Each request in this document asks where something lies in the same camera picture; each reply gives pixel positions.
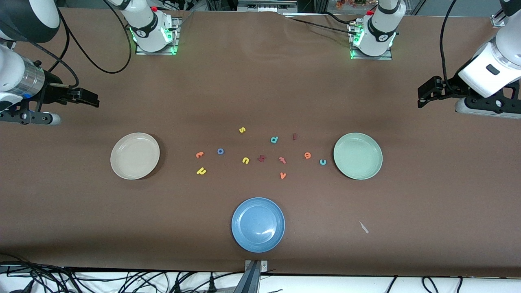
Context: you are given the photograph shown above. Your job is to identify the beige round plate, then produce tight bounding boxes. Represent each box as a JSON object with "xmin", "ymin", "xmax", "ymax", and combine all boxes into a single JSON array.
[{"xmin": 110, "ymin": 132, "xmax": 160, "ymax": 180}]

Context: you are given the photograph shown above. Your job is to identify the green round plate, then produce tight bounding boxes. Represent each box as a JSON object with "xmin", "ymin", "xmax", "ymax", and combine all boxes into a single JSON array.
[{"xmin": 333, "ymin": 132, "xmax": 383, "ymax": 180}]

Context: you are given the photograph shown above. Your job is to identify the orange artificial flowers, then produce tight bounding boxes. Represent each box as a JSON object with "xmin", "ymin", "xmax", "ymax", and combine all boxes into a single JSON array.
[{"xmin": 336, "ymin": 0, "xmax": 377, "ymax": 9}]

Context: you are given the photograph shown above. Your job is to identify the brown paper table cover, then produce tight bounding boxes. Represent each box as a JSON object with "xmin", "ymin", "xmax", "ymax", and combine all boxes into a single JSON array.
[{"xmin": 0, "ymin": 7, "xmax": 521, "ymax": 278}]

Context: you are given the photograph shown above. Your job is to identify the grey metal equipment box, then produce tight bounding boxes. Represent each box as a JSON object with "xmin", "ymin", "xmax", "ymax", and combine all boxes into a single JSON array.
[{"xmin": 237, "ymin": 0, "xmax": 298, "ymax": 13}]

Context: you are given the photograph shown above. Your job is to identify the blue round plate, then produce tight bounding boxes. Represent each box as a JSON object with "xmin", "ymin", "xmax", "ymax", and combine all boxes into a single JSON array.
[{"xmin": 231, "ymin": 197, "xmax": 286, "ymax": 253}]

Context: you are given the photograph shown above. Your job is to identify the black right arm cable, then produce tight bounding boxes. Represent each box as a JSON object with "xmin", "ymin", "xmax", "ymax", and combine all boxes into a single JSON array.
[{"xmin": 8, "ymin": 0, "xmax": 133, "ymax": 88}]

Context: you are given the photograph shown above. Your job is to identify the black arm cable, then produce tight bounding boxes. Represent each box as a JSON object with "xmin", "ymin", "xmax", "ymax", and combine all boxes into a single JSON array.
[
  {"xmin": 439, "ymin": 0, "xmax": 464, "ymax": 94},
  {"xmin": 8, "ymin": 0, "xmax": 133, "ymax": 88}
]

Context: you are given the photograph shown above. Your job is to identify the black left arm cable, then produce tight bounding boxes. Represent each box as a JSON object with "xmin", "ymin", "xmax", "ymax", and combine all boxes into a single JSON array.
[{"xmin": 439, "ymin": 0, "xmax": 464, "ymax": 94}]

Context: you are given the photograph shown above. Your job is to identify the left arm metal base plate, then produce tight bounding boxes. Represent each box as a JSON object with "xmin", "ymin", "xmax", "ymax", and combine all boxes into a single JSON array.
[{"xmin": 349, "ymin": 20, "xmax": 393, "ymax": 61}]

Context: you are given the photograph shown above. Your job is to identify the aluminium frame profile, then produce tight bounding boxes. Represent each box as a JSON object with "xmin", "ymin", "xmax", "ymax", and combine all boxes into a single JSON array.
[{"xmin": 490, "ymin": 7, "xmax": 508, "ymax": 28}]

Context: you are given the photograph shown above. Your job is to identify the black cable on table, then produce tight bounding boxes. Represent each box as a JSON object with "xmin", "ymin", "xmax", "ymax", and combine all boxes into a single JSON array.
[{"xmin": 283, "ymin": 11, "xmax": 361, "ymax": 35}]

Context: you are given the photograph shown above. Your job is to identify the black floor cable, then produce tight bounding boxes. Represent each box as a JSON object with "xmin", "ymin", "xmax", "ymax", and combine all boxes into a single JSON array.
[{"xmin": 0, "ymin": 252, "xmax": 88, "ymax": 293}]

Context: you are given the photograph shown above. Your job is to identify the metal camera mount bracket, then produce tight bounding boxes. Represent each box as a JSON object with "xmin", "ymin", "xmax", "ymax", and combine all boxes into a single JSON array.
[{"xmin": 234, "ymin": 260, "xmax": 268, "ymax": 293}]

